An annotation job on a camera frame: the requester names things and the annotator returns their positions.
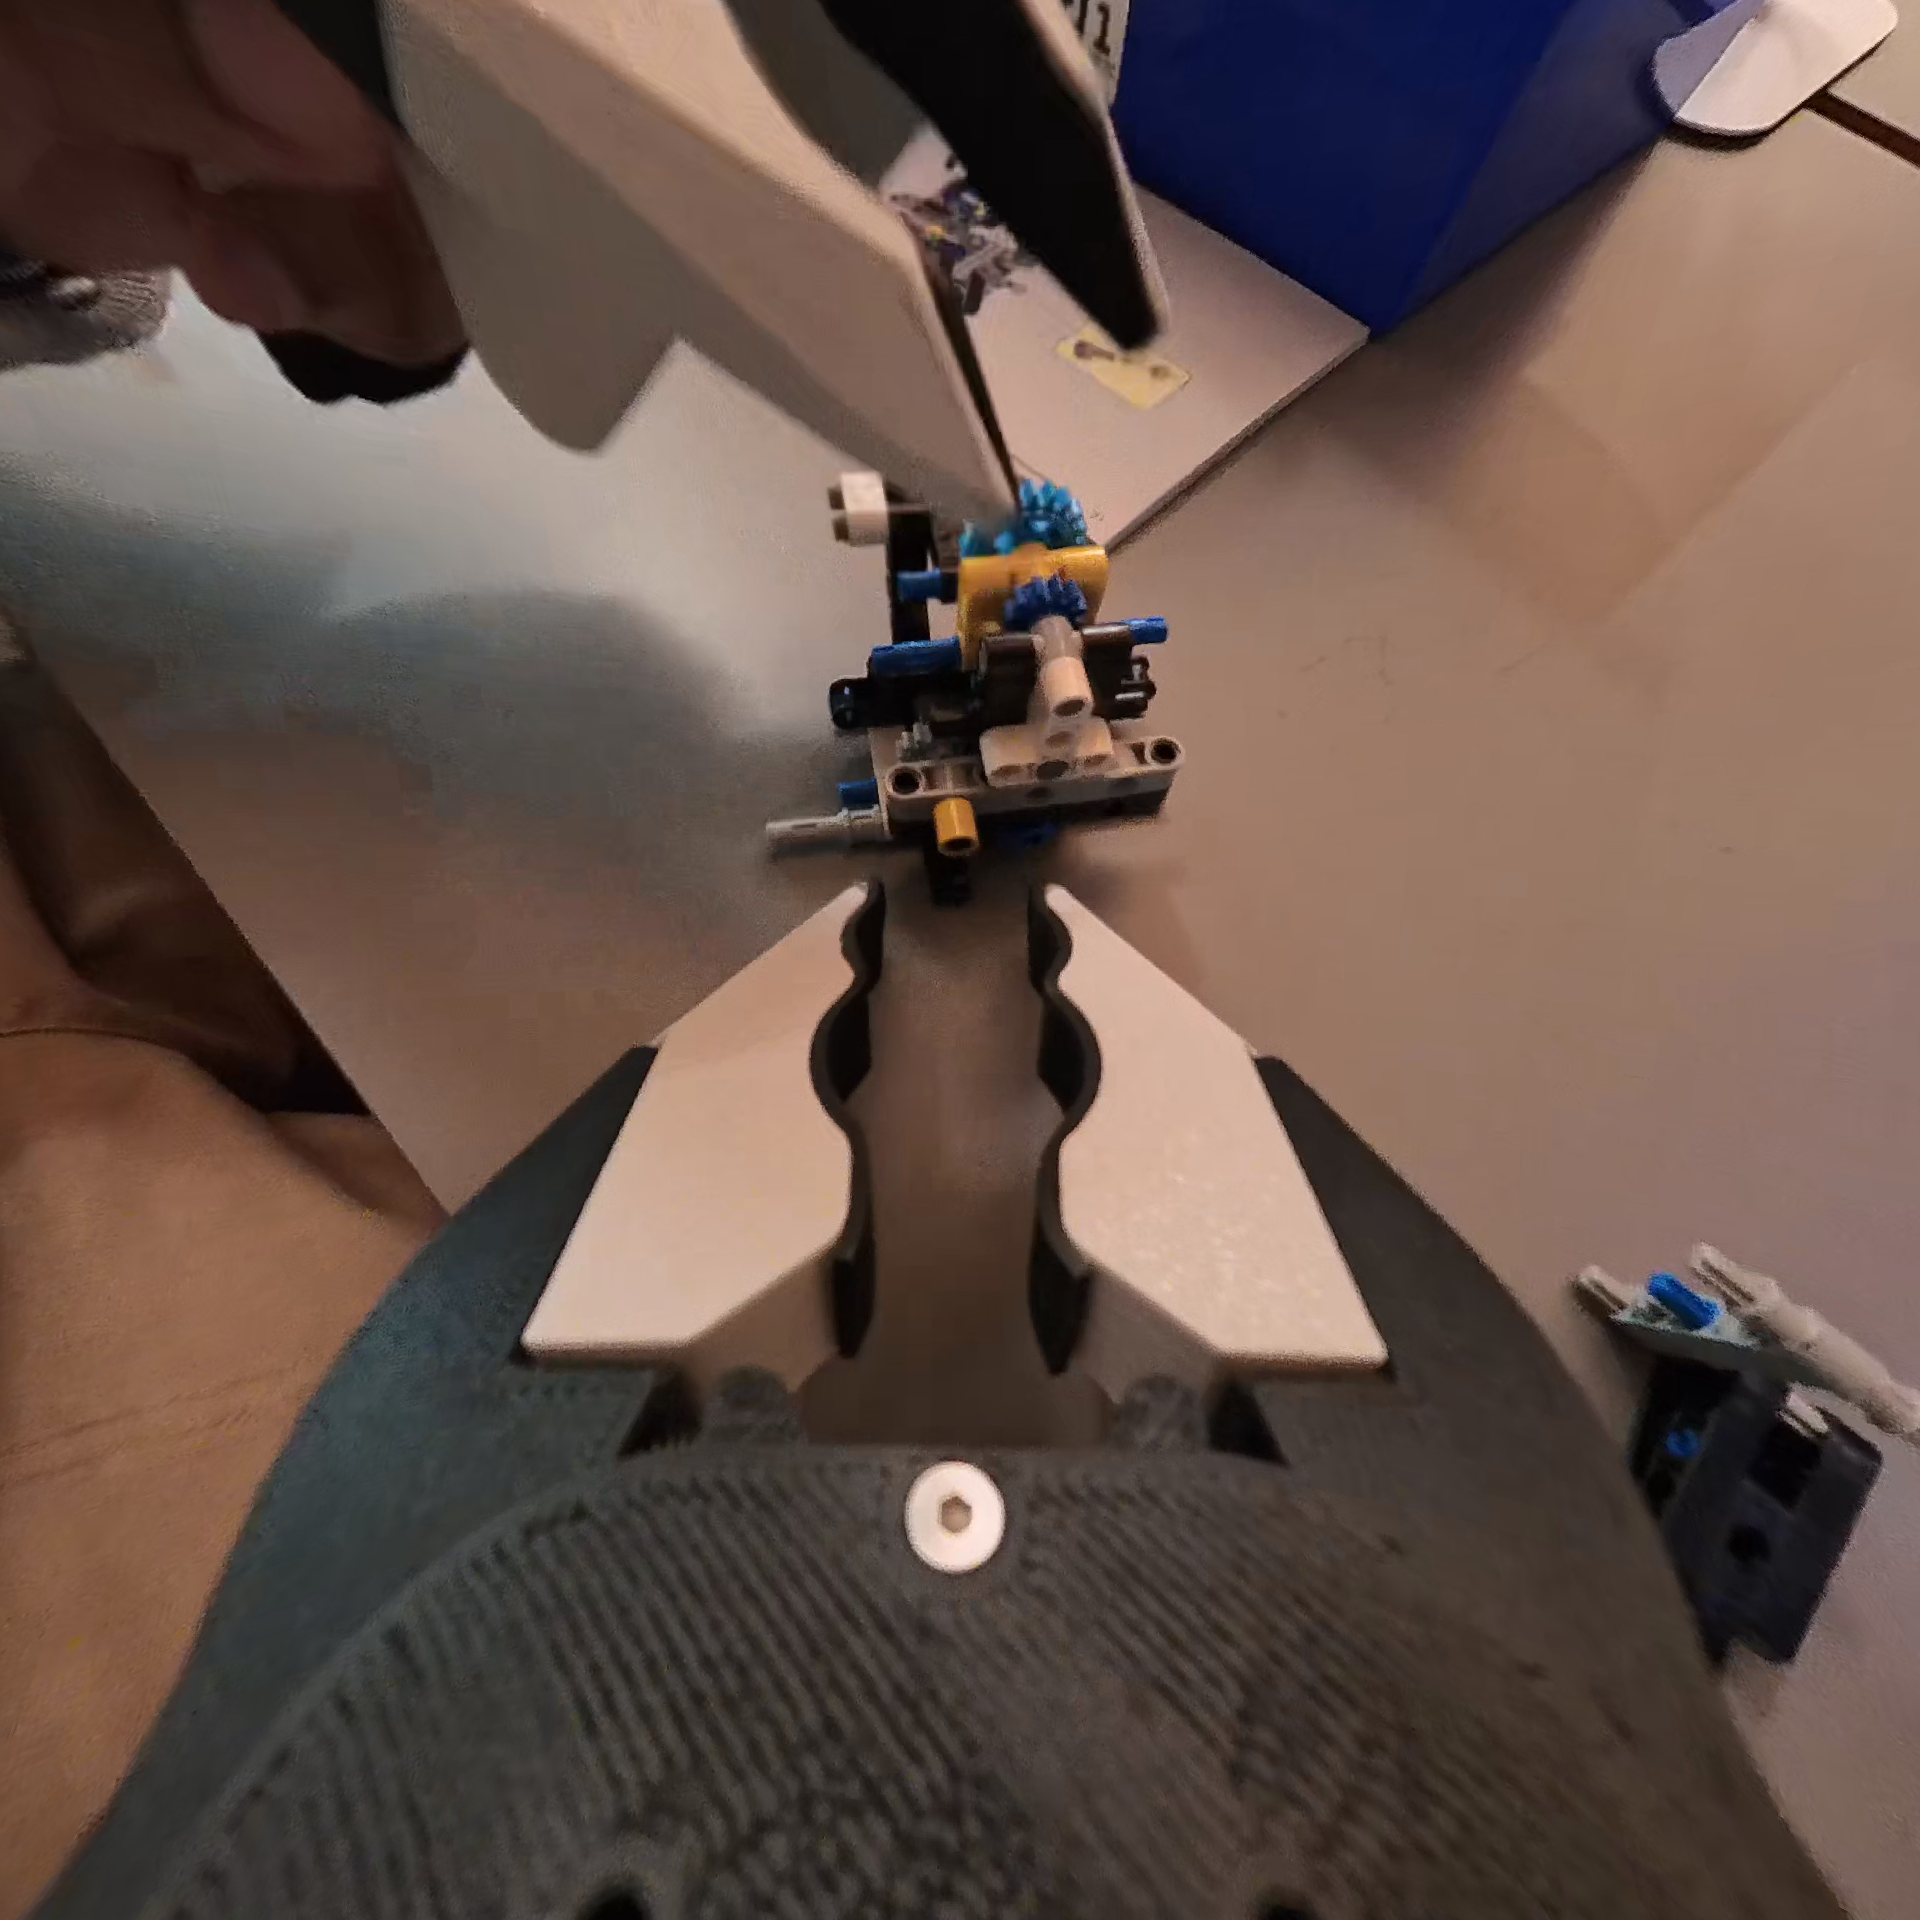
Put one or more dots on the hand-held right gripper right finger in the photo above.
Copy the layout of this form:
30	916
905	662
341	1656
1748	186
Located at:
1200	1200

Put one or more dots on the blue cardboard box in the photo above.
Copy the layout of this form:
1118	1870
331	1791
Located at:
1380	134

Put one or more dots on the person's left hand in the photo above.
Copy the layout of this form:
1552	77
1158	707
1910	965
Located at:
181	152

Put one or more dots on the lego gear assembly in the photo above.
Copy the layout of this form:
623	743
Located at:
1021	720

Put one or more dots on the lego instruction booklet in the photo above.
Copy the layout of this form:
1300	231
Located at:
1246	360

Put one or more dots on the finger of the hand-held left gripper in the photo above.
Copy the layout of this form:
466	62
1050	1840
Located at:
675	194
1035	152

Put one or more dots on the black lego frame assembly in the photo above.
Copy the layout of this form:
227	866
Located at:
1753	1484

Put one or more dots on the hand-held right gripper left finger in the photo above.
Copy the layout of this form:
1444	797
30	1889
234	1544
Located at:
719	1187

